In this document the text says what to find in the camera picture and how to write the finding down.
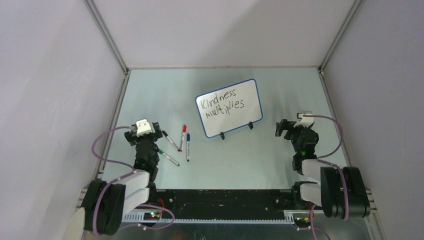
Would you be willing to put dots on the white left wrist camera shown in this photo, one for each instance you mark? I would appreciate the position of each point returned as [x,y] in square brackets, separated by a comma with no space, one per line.
[141,127]

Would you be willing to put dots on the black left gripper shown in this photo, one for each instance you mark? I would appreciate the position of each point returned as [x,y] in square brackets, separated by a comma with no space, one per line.
[132,138]

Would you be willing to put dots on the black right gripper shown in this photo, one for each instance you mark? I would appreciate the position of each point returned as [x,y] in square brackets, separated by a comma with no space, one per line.
[284,125]

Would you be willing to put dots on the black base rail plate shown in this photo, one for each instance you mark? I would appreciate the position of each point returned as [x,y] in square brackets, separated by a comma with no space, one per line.
[227,205]

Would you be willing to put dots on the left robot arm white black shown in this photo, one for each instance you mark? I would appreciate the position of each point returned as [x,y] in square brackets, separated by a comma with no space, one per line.
[106,203]

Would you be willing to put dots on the blue-framed whiteboard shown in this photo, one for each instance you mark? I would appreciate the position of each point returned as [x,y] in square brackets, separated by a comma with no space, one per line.
[229,108]

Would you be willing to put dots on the red whiteboard marker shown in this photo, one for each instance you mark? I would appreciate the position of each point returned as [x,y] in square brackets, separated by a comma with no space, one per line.
[183,134]

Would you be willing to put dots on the blue whiteboard marker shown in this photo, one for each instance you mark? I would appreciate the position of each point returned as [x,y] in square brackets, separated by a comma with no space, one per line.
[188,137]

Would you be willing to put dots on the black whiteboard marker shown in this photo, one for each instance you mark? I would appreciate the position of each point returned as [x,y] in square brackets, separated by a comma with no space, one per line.
[170,141]

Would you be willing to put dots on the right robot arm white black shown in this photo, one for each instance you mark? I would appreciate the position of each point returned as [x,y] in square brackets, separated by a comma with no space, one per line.
[339,191]

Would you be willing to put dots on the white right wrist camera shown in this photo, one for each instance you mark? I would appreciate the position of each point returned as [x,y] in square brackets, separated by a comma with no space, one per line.
[305,119]

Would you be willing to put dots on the green whiteboard marker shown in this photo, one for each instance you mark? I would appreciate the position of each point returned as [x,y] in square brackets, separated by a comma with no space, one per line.
[168,157]

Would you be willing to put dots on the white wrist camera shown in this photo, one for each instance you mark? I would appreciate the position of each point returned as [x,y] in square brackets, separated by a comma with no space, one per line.
[141,127]
[305,119]

